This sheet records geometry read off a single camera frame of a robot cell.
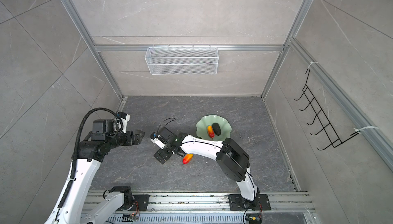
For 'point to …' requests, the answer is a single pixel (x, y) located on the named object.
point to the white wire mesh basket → (202, 60)
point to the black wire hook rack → (334, 138)
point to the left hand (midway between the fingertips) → (134, 130)
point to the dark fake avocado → (216, 129)
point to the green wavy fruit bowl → (224, 125)
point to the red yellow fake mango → (211, 132)
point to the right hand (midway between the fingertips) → (163, 150)
